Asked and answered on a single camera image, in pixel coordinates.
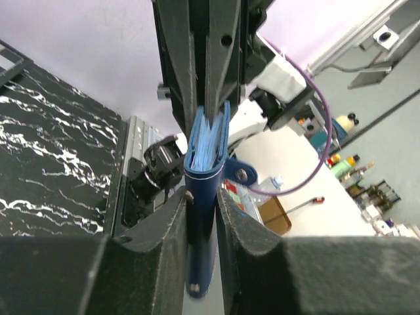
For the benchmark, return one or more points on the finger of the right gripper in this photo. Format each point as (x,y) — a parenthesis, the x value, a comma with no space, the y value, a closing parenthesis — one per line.
(223,24)
(178,28)

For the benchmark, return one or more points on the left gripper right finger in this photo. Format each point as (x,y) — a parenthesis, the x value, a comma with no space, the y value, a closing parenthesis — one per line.
(264,273)

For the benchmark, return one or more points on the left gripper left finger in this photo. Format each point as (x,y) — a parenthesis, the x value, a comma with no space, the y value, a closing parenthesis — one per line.
(140,272)

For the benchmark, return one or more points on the navy blue card holder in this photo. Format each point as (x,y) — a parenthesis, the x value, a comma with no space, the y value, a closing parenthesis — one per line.
(206,166)

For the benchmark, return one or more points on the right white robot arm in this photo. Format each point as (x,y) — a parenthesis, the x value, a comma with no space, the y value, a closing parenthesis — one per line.
(280,88)

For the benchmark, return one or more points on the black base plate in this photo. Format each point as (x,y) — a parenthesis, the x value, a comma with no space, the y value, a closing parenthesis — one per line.
(151,166)

